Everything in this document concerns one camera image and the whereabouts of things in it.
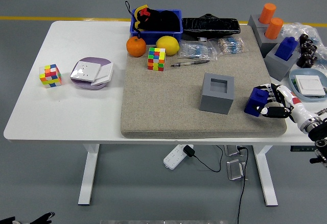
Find purple plate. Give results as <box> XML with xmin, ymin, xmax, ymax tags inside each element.
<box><xmin>69</xmin><ymin>57</ymin><xmax>113</xmax><ymax>91</ymax></box>

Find grey cube holder round slot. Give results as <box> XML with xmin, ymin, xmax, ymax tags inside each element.
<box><xmin>247</xmin><ymin>14</ymin><xmax>268</xmax><ymax>31</ymax></box>
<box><xmin>255</xmin><ymin>24</ymin><xmax>285</xmax><ymax>58</ymax></box>

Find white power strip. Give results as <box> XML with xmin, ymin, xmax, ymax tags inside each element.
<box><xmin>163</xmin><ymin>144</ymin><xmax>194</xmax><ymax>170</ymax></box>

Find light blue plate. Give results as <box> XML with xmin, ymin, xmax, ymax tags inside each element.
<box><xmin>288</xmin><ymin>68</ymin><xmax>327</xmax><ymax>103</ymax></box>

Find orange fruit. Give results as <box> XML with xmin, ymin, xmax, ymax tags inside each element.
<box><xmin>126</xmin><ymin>36</ymin><xmax>147</xmax><ymax>58</ymax></box>

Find grey-brown mat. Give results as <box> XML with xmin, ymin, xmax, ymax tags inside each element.
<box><xmin>120</xmin><ymin>24</ymin><xmax>287</xmax><ymax>139</ymax></box>

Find black strap loop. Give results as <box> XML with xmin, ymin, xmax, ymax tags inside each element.
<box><xmin>124</xmin><ymin>1</ymin><xmax>143</xmax><ymax>40</ymax></box>

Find black cloth pouch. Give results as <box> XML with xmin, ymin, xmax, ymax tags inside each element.
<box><xmin>143</xmin><ymin>9</ymin><xmax>181</xmax><ymax>32</ymax></box>

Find grey cube holder square slot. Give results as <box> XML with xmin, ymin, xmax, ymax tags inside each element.
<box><xmin>264</xmin><ymin>42</ymin><xmax>300</xmax><ymax>82</ymax></box>
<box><xmin>199</xmin><ymin>72</ymin><xmax>236</xmax><ymax>115</ymax></box>

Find thin black adapter cable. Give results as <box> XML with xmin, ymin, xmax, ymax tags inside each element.
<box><xmin>193</xmin><ymin>144</ymin><xmax>224</xmax><ymax>173</ymax></box>

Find orange cylinder seal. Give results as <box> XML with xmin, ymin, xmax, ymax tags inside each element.
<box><xmin>259</xmin><ymin>3</ymin><xmax>277</xmax><ymax>24</ymax></box>
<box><xmin>264</xmin><ymin>17</ymin><xmax>284</xmax><ymax>40</ymax></box>

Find clear bag of resistors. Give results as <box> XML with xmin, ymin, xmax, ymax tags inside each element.
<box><xmin>178</xmin><ymin>40</ymin><xmax>218</xmax><ymax>61</ymax></box>
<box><xmin>211</xmin><ymin>36</ymin><xmax>248</xmax><ymax>56</ymax></box>

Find metal clear bracket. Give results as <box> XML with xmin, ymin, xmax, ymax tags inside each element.
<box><xmin>224</xmin><ymin>144</ymin><xmax>246</xmax><ymax>157</ymax></box>
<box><xmin>226</xmin><ymin>158</ymin><xmax>247</xmax><ymax>182</ymax></box>

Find long black power cable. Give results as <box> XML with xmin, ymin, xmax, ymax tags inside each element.
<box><xmin>236</xmin><ymin>146</ymin><xmax>250</xmax><ymax>224</ymax></box>

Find yellow lemon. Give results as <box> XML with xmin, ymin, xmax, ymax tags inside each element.
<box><xmin>156</xmin><ymin>35</ymin><xmax>180</xmax><ymax>56</ymax></box>

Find blue plastic bin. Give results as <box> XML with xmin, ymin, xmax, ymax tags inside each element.
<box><xmin>129</xmin><ymin>9</ymin><xmax>183</xmax><ymax>45</ymax></box>

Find white wall socket panel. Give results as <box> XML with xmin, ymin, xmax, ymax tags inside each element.
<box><xmin>70</xmin><ymin>61</ymin><xmax>102</xmax><ymax>83</ymax></box>

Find yellow black toy red bow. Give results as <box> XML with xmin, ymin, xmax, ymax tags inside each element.
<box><xmin>133</xmin><ymin>4</ymin><xmax>152</xmax><ymax>32</ymax></box>

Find white table leg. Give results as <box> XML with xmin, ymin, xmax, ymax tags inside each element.
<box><xmin>252</xmin><ymin>145</ymin><xmax>278</xmax><ymax>207</ymax></box>
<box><xmin>78</xmin><ymin>144</ymin><xmax>100</xmax><ymax>206</ymax></box>

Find crumpled clear plastic bag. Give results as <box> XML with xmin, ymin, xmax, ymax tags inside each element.
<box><xmin>281</xmin><ymin>21</ymin><xmax>327</xmax><ymax>71</ymax></box>

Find rubik's cube white edges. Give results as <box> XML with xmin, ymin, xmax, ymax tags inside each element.
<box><xmin>39</xmin><ymin>64</ymin><xmax>62</xmax><ymax>89</ymax></box>
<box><xmin>147</xmin><ymin>46</ymin><xmax>166</xmax><ymax>72</ymax></box>

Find blue square seal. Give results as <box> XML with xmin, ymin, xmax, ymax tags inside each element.
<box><xmin>244</xmin><ymin>86</ymin><xmax>269</xmax><ymax>117</ymax></box>
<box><xmin>274</xmin><ymin>36</ymin><xmax>299</xmax><ymax>61</ymax></box>

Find grey ballpoint pen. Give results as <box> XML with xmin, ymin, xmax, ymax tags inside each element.
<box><xmin>170</xmin><ymin>59</ymin><xmax>212</xmax><ymax>68</ymax></box>

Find table height control panel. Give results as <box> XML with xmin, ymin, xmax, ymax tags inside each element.
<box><xmin>290</xmin><ymin>145</ymin><xmax>316</xmax><ymax>153</ymax></box>

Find black power adapter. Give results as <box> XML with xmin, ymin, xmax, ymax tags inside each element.
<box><xmin>183</xmin><ymin>144</ymin><xmax>196</xmax><ymax>158</ymax></box>

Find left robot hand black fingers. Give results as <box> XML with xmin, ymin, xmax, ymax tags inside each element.
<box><xmin>0</xmin><ymin>211</ymin><xmax>56</xmax><ymax>224</ymax></box>

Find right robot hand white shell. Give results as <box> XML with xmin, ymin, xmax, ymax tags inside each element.
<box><xmin>255</xmin><ymin>82</ymin><xmax>315</xmax><ymax>128</ymax></box>

